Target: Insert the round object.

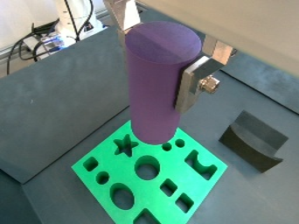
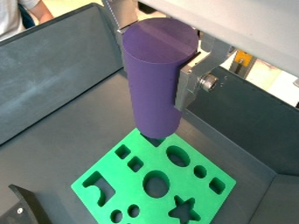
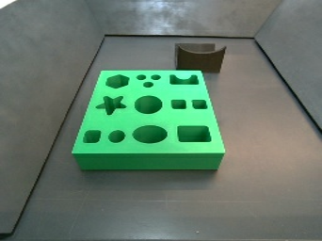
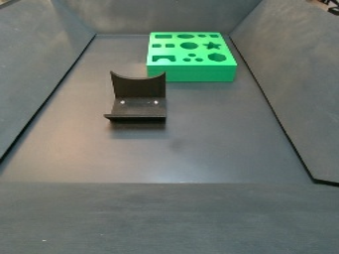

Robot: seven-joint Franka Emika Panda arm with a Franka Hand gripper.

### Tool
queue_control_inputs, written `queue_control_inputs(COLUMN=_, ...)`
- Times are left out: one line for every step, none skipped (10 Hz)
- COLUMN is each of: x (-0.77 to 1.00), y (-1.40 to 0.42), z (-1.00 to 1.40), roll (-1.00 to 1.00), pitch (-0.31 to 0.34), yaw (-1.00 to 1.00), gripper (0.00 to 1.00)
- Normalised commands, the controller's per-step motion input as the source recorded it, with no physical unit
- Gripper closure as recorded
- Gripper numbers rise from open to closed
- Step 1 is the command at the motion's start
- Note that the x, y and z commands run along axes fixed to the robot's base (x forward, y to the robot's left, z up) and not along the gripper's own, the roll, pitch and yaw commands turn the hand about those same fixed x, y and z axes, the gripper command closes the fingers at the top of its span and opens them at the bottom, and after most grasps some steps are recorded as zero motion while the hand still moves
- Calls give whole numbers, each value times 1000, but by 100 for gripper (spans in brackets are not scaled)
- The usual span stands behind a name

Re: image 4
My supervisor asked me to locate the black curved holder stand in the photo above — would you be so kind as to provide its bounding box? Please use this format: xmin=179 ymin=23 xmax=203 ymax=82
xmin=104 ymin=71 xmax=167 ymax=121

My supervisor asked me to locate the green shape sorter box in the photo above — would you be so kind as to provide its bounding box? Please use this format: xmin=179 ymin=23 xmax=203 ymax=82
xmin=145 ymin=32 xmax=238 ymax=82

